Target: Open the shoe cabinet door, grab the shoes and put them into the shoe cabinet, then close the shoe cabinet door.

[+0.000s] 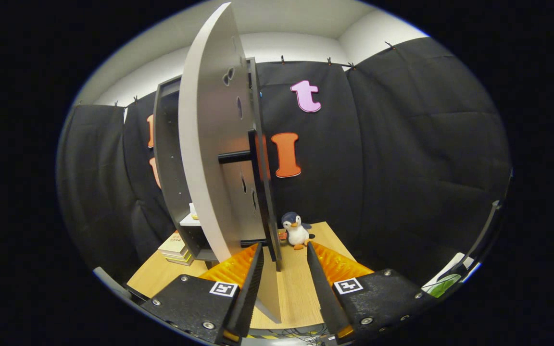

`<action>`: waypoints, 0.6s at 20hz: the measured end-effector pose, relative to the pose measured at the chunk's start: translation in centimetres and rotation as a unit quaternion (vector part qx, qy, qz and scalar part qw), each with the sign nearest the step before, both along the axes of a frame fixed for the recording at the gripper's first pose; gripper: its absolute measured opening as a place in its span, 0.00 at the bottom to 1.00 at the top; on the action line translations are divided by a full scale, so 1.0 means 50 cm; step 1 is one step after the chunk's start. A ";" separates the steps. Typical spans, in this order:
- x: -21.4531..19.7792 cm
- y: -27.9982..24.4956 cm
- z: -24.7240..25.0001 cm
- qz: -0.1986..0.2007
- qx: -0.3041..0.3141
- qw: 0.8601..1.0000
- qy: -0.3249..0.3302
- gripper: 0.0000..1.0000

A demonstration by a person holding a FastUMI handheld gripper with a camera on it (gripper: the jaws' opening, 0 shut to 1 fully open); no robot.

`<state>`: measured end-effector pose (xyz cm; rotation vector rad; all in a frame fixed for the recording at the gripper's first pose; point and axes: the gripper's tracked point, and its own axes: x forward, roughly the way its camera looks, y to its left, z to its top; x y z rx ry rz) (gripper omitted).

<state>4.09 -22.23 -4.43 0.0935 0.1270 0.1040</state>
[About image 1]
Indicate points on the white canvas shoe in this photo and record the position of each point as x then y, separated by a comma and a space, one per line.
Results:
193, 211

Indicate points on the yellow edged book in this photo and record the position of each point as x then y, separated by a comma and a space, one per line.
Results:
181, 259

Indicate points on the penguin plush toy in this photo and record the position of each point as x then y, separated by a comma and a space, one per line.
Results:
297, 233

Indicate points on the white cabinet shelf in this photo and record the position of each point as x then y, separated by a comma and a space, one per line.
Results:
189, 222

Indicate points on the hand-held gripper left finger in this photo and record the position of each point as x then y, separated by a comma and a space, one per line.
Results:
248, 298

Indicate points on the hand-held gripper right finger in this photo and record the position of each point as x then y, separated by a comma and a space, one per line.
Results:
325, 298

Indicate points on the green object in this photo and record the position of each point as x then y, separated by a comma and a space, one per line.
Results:
443, 286

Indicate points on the beige shoe cabinet door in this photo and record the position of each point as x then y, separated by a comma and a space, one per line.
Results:
205, 144

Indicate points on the tan cover book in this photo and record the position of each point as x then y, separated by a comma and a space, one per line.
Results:
173, 244

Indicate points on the black curved stand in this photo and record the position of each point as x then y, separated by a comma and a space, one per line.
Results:
491, 226

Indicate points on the black backdrop cloth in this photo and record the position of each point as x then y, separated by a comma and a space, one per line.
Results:
402, 168

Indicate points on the grey shoe cabinet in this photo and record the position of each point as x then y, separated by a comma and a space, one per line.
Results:
166, 154

